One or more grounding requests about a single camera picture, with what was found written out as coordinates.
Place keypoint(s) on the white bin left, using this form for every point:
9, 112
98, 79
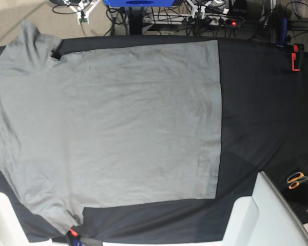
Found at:
11, 232

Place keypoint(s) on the red black clamp right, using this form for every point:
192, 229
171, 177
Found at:
297, 56

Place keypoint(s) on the black table cloth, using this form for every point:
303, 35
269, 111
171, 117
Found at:
264, 128

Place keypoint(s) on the blue box on stand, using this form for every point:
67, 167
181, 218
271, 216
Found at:
138, 3

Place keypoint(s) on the white bin right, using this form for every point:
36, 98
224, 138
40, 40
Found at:
264, 218

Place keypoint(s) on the orange handled scissors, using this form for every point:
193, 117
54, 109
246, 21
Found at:
296, 179

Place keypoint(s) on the red blue clamp bottom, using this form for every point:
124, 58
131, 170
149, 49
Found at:
73, 239

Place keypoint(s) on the white bin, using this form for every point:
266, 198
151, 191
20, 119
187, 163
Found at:
264, 218
11, 232

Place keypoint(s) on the blue clamp on frame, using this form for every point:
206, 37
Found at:
283, 39

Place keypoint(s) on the white power strip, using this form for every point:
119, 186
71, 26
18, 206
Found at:
211, 19

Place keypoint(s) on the grey T-shirt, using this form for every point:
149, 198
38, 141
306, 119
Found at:
108, 127

